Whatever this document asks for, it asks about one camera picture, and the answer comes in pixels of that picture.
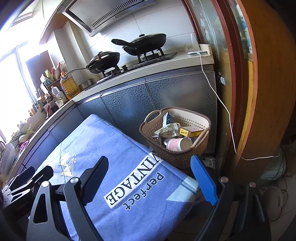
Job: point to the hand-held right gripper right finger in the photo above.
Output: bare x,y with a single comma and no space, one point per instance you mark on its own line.
204,178

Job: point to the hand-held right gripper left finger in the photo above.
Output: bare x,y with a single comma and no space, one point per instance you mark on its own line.
97,176

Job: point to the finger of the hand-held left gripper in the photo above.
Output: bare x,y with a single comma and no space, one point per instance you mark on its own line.
24,173
42,173

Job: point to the beige plastic basket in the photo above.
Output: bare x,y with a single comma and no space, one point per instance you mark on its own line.
175,160

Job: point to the orange white paper cup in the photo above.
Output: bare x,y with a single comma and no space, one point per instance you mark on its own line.
177,143

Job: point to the brown yellow cardboard box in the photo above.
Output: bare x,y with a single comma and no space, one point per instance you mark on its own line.
190,132

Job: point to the white green milk carton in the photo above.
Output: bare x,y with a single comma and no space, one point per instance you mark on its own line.
166,132

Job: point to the white patterned basin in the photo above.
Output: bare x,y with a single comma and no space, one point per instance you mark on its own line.
8,157

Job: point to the purple cabbage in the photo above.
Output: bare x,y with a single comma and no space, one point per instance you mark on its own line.
23,146

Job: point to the blue printed tablecloth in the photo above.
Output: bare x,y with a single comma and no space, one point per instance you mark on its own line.
115,150

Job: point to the white radish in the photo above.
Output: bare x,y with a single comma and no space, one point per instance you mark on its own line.
23,138

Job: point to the green onions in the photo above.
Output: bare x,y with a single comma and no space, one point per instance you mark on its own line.
23,133

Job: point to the cluster of condiment bottles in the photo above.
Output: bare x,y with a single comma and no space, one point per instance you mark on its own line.
44,97

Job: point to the white plastic jug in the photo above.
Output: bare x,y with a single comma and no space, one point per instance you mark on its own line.
57,95

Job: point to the kitchen window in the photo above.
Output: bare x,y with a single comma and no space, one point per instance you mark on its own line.
13,92

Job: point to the yellow cooking oil bottle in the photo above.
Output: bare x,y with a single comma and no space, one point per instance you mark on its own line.
70,89

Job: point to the grey kitchen counter cabinet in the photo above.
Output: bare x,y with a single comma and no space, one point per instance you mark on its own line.
138,97

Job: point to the small metal bowl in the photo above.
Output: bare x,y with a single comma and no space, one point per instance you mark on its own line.
87,83

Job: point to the black wok with lid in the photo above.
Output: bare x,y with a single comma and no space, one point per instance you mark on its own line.
104,60

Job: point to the white flat device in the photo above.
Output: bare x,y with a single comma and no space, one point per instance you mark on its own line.
196,53

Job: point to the black gas stove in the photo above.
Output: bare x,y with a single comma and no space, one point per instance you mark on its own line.
152,58

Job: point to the black frying pan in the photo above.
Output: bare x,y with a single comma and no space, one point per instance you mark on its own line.
145,44

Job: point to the steel range hood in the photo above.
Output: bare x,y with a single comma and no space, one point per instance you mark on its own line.
104,14

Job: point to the brown wooden door frame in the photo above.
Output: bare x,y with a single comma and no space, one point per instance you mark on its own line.
240,69

